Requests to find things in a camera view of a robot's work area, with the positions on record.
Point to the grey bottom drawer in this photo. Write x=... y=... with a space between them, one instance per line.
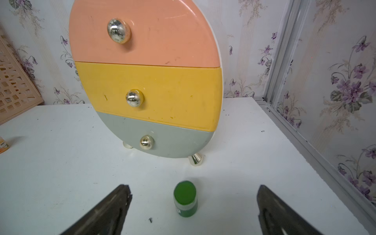
x=169 y=141

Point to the beige desk file organizer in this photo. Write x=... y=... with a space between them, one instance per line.
x=18 y=93

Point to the green paint can near cabinet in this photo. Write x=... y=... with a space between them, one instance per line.
x=185 y=198

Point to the orange paint can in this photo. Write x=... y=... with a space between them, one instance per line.
x=4 y=146

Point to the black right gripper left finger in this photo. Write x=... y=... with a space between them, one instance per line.
x=107 y=217

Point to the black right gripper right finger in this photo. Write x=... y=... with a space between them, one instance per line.
x=278 y=218

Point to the white oval drawer cabinet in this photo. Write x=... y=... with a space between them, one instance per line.
x=175 y=106

